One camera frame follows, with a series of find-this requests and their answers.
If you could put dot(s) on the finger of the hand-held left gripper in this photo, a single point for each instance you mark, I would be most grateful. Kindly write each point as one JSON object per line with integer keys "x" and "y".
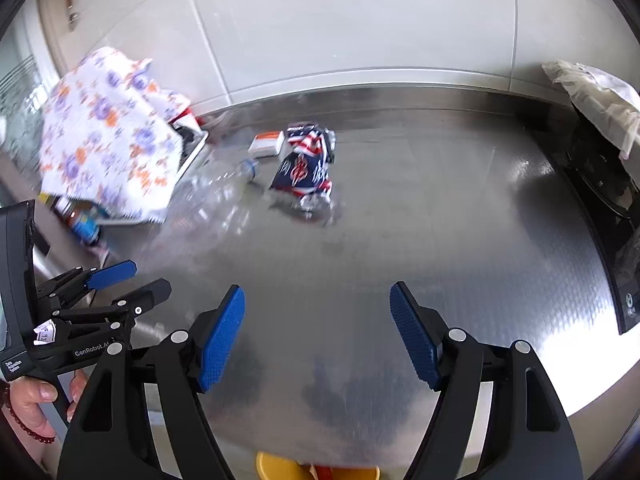
{"x": 112, "y": 274}
{"x": 145, "y": 297}

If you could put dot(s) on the small white orange box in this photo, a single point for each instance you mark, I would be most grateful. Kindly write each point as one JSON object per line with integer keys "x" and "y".
{"x": 266, "y": 145}

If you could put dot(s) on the blue label medicine bottle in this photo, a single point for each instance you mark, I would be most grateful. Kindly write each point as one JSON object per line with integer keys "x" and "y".
{"x": 85, "y": 227}

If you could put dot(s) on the yellow plastic bin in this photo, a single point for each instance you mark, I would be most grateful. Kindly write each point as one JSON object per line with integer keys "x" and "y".
{"x": 280, "y": 467}

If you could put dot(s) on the dark blue snack bag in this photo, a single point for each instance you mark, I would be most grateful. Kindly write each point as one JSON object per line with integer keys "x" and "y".
{"x": 300, "y": 170}

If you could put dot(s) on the clear plastic bottle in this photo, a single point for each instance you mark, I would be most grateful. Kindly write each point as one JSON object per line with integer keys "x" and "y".
{"x": 215, "y": 195}

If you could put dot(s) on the black gas stove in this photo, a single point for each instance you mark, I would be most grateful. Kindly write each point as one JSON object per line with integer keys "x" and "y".
{"x": 620, "y": 270}

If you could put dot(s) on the floral print cloth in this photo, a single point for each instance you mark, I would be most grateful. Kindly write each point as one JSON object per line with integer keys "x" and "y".
{"x": 105, "y": 135}

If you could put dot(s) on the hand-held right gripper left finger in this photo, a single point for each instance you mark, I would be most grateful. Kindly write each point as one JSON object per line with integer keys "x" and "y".
{"x": 222, "y": 340}

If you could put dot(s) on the person's left hand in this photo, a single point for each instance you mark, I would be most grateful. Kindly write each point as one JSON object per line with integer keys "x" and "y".
{"x": 32, "y": 394}

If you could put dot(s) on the white cloth cover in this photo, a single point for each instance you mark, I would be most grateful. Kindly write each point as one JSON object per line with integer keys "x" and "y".
{"x": 595, "y": 90}

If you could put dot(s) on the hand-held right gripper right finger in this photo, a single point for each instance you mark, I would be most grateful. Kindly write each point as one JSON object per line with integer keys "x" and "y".
{"x": 415, "y": 340}

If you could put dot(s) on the hanging metal spoon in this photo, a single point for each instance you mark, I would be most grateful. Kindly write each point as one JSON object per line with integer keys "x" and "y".
{"x": 73, "y": 10}

